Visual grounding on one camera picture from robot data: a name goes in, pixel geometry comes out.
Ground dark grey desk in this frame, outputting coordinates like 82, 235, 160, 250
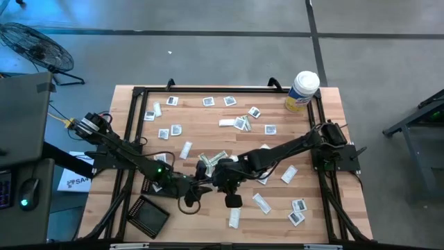
0, 158, 56, 247

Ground black square tray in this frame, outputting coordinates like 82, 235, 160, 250
126, 194, 171, 240

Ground white wipes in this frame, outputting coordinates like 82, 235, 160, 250
228, 207, 242, 230

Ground backlit black keyboard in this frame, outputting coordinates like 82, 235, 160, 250
0, 169, 14, 210

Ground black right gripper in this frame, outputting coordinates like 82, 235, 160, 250
195, 158, 249, 209

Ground Lysol disinfecting wipes canister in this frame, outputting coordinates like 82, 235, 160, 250
284, 70, 321, 114

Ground black perforated plastic basket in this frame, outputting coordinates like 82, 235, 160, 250
139, 166, 188, 201

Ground black floor fan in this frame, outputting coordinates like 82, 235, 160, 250
0, 22, 86, 87

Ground dark grey monitor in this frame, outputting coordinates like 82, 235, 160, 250
0, 71, 57, 168

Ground black desk support bar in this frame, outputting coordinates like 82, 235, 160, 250
41, 141, 96, 180

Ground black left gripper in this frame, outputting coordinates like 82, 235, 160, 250
173, 175, 214, 208

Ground grey metal cart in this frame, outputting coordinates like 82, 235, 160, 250
382, 88, 444, 206

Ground white printed paper sheet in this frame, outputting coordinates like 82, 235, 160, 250
56, 150, 95, 193

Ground silver frame bracket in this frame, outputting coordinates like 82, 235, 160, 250
110, 242, 150, 250
303, 244, 343, 250

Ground black computer mouse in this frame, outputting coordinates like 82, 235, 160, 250
17, 177, 40, 213

